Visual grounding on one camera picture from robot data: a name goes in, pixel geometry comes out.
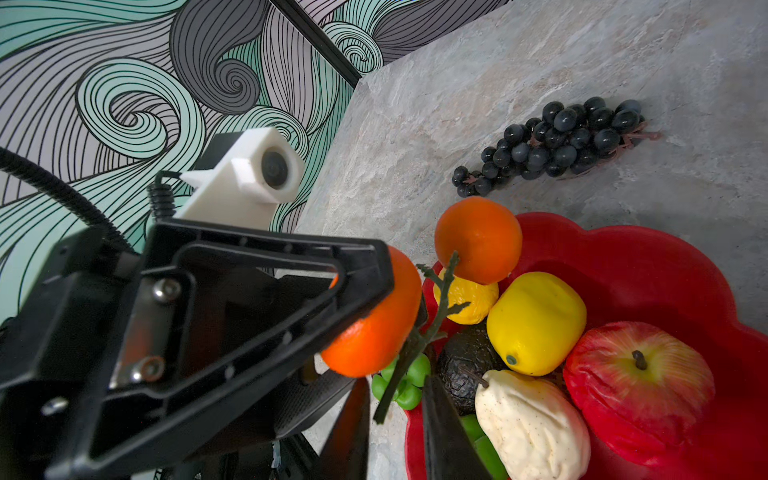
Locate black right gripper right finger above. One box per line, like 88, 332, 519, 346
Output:
422, 376, 491, 480

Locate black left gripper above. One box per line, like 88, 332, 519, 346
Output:
1, 220, 394, 479

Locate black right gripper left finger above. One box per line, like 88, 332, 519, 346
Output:
314, 378, 371, 479

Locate green lime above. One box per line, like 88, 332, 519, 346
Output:
460, 414, 508, 480

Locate dark brown passion fruit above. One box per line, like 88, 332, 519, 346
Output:
371, 353, 432, 411

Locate beige garlic bulb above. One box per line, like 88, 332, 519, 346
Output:
475, 370, 591, 479

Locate dark avocado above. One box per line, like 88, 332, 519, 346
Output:
437, 323, 506, 416

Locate orange cherry tomato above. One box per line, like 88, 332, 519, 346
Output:
321, 247, 422, 378
434, 197, 523, 285

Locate large yellow lemon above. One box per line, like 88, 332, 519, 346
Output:
487, 272, 587, 377

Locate small wrinkled yellow fruit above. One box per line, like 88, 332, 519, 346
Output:
447, 276, 500, 325

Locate red apple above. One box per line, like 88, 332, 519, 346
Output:
563, 321, 716, 465

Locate red flower-shaped fruit bowl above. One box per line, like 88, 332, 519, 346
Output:
404, 211, 768, 480

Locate dark purple grape bunch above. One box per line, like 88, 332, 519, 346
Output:
451, 96, 663, 198

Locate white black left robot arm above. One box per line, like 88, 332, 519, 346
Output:
1, 219, 394, 479

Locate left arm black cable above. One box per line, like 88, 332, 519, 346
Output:
0, 146, 136, 253

